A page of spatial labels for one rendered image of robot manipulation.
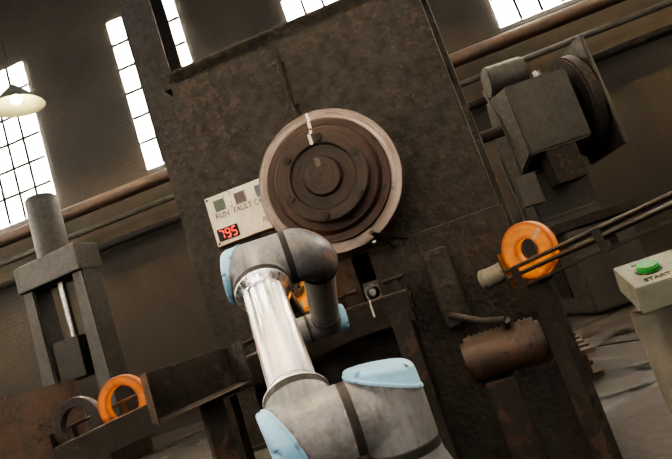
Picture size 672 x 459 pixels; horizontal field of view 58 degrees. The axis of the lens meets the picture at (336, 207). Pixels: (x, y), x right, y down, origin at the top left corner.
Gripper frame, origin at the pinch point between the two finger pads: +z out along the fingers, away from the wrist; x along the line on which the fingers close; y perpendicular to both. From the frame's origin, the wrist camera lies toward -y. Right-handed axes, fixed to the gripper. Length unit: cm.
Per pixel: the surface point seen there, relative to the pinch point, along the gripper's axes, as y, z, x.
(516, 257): -12, -16, -64
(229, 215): 26.2, 23.6, 19.0
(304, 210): 19.7, -0.5, -11.8
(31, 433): -54, 138, 225
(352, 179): 23.0, 1.4, -28.8
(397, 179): 17.6, 7.7, -41.1
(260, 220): 20.7, 22.1, 8.8
